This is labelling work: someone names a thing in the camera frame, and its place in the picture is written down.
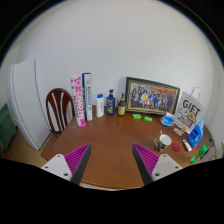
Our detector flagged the white gift paper bag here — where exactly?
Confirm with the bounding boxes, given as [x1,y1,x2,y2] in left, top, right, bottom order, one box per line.
[174,87,205,133]

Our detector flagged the dark blue pump bottle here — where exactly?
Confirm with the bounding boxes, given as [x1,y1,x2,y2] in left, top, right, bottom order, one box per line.
[106,89,116,115]

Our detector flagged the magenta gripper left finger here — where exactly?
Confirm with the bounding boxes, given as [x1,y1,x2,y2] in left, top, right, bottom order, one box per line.
[42,144,91,185]

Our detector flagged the red round coaster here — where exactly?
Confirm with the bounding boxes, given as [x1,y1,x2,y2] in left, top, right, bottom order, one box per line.
[172,143,181,152]

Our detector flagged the patterned mug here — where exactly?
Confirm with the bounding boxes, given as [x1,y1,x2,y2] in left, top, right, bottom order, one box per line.
[154,134,172,152]

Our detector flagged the blue detergent bottle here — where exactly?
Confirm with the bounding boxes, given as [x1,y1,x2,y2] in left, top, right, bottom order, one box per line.
[188,120,205,147]

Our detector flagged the white remote control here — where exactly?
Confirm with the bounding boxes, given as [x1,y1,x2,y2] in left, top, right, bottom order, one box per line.
[183,139,192,152]

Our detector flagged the green plastic soda bottle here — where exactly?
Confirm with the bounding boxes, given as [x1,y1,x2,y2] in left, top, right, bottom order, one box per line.
[190,138,213,164]

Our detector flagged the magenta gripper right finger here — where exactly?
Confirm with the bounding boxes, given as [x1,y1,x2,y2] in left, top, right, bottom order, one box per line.
[132,144,182,185]

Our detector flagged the pink white tall tube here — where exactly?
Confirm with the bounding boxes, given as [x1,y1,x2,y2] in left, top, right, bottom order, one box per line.
[70,76,86,127]

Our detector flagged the white radiator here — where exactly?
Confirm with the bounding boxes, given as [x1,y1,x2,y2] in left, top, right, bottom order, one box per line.
[201,146,221,162]

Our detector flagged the right green soap bar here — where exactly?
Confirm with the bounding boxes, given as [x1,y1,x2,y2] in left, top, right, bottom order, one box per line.
[144,116,153,123]

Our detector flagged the amber pump bottle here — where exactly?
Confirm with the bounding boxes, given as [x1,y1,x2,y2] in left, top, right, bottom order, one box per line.
[117,95,126,116]

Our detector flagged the green soap bar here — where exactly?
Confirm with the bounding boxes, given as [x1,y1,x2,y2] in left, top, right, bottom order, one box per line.
[144,116,153,123]
[132,114,142,119]

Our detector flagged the framed group photo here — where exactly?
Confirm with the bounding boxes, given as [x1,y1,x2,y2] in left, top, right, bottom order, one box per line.
[125,77,180,115]

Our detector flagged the blue white tall tube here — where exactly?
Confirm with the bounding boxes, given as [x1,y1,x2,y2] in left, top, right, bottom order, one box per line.
[82,73,93,121]

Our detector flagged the white lotion bottle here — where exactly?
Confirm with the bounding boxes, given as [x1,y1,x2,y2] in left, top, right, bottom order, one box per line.
[96,94,104,117]

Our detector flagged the blue tissue pack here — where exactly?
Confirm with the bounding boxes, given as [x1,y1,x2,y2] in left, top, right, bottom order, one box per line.
[160,113,174,127]

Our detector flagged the dark wooden chair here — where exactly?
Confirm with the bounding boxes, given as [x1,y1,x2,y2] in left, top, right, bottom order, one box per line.
[45,88,75,134]

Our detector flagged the white refrigerator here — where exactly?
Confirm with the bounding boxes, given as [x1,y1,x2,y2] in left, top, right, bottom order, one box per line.
[7,60,50,150]

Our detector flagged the left green soap bar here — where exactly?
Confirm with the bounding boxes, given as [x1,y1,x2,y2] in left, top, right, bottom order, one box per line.
[132,114,142,119]

